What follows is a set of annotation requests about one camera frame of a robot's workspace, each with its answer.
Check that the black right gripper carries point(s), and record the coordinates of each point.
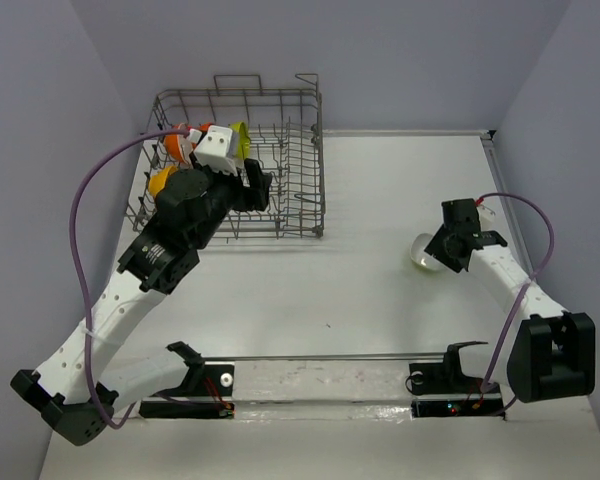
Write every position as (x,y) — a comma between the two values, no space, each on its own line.
(436,248)

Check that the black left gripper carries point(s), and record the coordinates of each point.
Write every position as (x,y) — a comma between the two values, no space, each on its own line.
(249,199)

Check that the white bowl green outside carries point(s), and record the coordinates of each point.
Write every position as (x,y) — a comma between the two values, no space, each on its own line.
(420,257)

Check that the lime green bowl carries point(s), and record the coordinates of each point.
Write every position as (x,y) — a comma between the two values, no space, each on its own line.
(241,141)

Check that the white bowl orange outside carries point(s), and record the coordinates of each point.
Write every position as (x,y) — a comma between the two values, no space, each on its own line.
(179,149)

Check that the yellow bowl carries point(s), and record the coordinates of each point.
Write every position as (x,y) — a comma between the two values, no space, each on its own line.
(158,181)

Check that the red orange bowl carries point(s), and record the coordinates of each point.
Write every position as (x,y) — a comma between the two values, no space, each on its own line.
(204,128)

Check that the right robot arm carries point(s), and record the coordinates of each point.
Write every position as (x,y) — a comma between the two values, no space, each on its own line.
(543,351)

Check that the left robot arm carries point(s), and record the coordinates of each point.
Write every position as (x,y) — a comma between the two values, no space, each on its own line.
(74,390)

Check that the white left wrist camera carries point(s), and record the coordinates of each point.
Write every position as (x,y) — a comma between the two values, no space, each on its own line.
(214,150)

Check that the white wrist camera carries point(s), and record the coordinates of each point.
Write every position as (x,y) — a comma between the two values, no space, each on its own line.
(487,217)
(214,150)

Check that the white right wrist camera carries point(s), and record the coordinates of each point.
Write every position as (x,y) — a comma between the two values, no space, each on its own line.
(487,217)

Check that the grey wire dish rack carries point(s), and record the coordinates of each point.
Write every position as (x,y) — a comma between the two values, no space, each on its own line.
(285,128)

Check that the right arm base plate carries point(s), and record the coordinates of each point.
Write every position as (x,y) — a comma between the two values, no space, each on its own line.
(435,395)

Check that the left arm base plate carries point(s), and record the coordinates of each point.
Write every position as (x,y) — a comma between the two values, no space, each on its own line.
(210,398)

